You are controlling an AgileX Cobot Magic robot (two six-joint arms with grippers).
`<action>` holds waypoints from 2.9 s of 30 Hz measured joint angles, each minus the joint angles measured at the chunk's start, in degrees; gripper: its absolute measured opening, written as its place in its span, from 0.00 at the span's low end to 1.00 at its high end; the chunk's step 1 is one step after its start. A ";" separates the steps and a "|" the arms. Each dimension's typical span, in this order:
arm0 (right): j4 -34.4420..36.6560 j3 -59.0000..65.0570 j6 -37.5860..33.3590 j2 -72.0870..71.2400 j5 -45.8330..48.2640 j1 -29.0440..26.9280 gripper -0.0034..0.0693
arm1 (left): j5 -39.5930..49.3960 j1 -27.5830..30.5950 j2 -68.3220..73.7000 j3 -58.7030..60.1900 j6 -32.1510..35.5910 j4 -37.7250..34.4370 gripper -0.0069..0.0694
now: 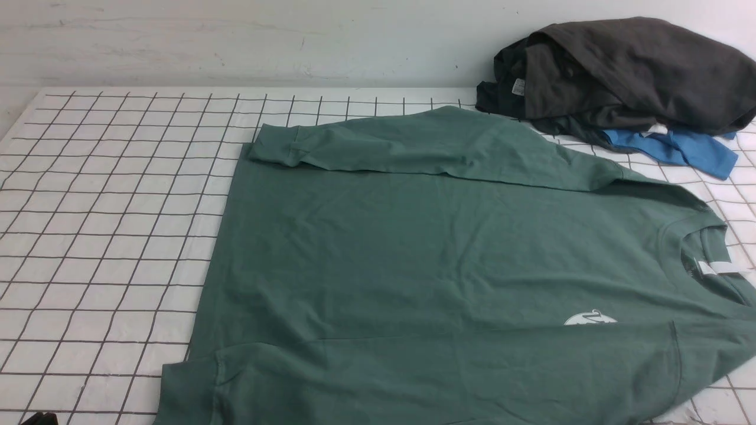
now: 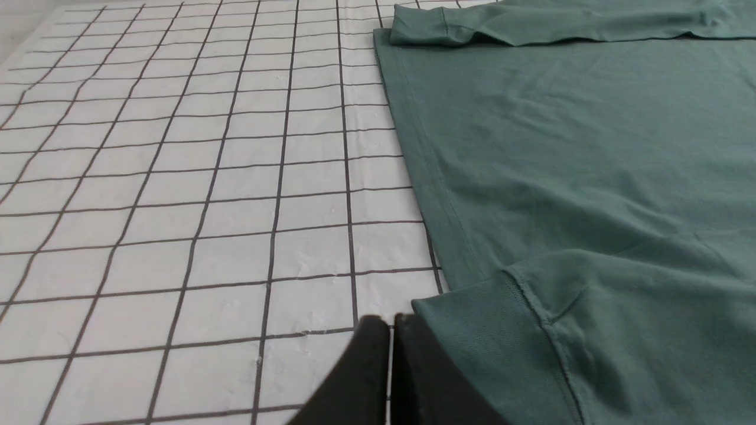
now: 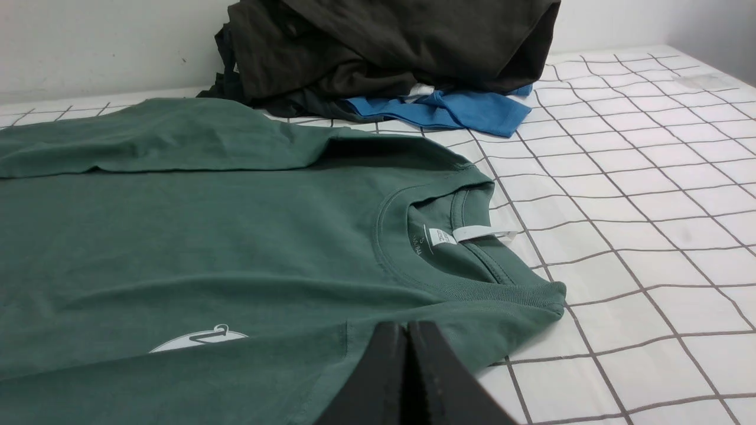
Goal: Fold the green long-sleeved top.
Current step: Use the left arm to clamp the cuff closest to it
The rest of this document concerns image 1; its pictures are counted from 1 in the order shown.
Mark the white grid-pattern tablecloth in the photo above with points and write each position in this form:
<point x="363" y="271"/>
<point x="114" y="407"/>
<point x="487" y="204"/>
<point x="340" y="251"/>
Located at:
<point x="111" y="206"/>

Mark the dark grey garment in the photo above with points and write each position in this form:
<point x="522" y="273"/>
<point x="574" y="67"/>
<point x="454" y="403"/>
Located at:
<point x="582" y="78"/>

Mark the blue garment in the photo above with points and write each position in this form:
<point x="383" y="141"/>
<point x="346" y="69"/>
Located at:
<point x="678" y="147"/>

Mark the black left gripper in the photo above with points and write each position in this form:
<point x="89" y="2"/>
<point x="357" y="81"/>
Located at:
<point x="41" y="418"/>

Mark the green long-sleeve top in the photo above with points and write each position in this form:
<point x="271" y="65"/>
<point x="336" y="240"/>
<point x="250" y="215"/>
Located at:
<point x="454" y="267"/>

